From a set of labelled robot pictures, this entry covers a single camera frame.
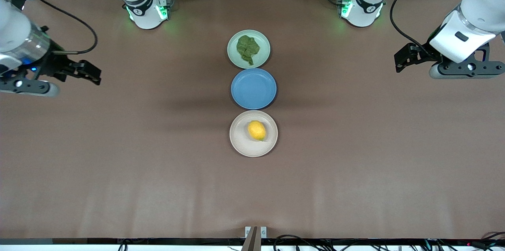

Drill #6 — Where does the green lettuce leaf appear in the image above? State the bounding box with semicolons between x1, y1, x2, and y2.
236;35;261;66

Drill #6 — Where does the yellow lemon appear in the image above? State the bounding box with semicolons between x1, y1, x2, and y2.
247;120;267;142

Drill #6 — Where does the blue plate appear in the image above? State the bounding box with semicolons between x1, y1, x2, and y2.
231;68;277;110

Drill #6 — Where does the light green plate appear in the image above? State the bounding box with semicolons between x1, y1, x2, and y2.
227;30;271;69

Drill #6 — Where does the white plate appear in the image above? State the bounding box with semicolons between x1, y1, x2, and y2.
229;110;279;158

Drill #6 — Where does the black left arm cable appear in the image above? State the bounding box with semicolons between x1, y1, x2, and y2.
389;0;436;57

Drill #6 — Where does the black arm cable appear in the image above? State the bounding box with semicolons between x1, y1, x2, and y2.
389;0;436;57
35;0;98;55

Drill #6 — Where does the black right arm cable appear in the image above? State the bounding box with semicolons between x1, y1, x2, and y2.
35;0;98;55

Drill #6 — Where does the black cable bundle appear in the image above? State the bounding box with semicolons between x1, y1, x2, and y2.
273;235;357;251

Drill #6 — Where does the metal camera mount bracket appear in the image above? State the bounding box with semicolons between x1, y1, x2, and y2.
241;226;267;251

